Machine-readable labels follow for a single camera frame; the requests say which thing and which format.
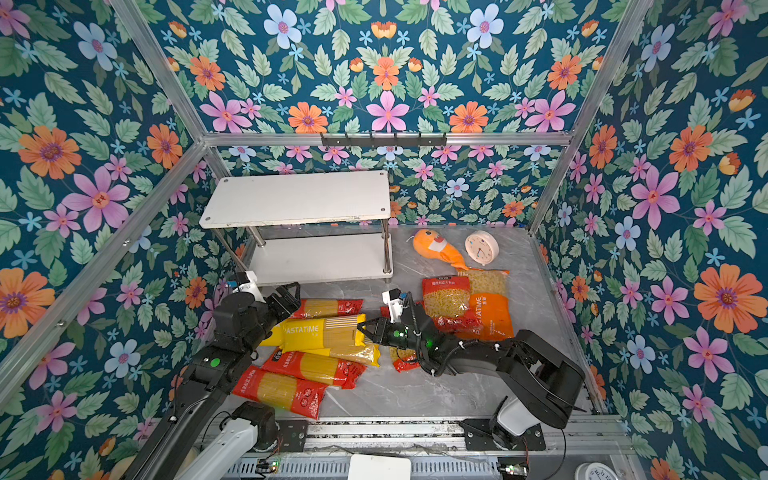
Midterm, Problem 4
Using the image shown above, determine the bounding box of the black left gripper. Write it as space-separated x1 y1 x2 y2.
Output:
241 278 301 357

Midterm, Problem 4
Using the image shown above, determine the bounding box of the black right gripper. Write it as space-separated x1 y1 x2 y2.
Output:
357 317 428 356

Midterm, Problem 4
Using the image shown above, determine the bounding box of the yellow spaghetti pack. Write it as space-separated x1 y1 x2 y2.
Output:
306 344 380 368
261 314 366 352

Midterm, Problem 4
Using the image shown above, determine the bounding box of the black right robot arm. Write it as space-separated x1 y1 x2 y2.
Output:
357 318 585 448

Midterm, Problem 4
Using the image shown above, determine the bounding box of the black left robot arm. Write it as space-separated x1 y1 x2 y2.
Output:
123 282 301 479

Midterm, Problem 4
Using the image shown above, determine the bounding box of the white two-tier shelf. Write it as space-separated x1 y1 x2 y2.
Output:
200 171 394 286

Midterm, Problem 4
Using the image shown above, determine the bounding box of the red spaghetti pack rear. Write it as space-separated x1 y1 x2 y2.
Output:
291 299 364 319

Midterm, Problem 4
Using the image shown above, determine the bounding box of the red spaghetti pack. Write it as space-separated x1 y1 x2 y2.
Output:
232 366 327 420
261 349 367 389
291 299 364 319

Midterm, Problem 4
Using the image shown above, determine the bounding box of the red macaroni bag large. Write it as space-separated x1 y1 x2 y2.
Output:
379 306 419 373

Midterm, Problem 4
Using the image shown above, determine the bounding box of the red spaghetti pack middle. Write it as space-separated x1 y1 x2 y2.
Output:
261 349 367 389

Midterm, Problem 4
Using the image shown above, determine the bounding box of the red macaroni bag small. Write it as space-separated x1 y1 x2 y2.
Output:
422 275 481 333

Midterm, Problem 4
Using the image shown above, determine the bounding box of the red spaghetti pack front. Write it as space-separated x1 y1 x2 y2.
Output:
232 366 327 420

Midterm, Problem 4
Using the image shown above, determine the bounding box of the orange fish plush toy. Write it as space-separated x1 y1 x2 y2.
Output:
412 229 468 270

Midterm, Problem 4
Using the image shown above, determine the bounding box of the orange macaroni bag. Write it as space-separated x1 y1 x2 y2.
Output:
459 269 515 341

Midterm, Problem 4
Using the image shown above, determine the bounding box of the pink round alarm clock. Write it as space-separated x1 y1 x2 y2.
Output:
465 230 500 266

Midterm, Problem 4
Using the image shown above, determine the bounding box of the white box at bottom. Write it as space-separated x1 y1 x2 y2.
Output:
347 454 412 480

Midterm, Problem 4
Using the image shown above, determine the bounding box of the beige cushion bottom left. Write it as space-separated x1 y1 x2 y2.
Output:
109 456 136 480

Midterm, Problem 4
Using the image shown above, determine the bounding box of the white round device bottom right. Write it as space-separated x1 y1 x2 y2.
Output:
574 462 619 480

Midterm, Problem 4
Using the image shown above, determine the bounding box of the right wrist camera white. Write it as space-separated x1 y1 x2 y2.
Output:
382 288 404 323

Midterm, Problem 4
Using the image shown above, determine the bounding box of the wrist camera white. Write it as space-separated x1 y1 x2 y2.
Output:
228 270 265 303
382 288 404 323

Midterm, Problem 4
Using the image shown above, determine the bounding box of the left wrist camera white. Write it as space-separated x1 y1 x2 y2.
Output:
228 270 265 303

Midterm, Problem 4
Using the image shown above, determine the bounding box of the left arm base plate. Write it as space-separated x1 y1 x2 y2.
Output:
267 420 310 455

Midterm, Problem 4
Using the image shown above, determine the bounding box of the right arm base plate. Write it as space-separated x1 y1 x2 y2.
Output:
458 418 546 453

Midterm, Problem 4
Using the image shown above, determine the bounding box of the black hook rail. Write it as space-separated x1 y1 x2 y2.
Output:
320 133 448 148

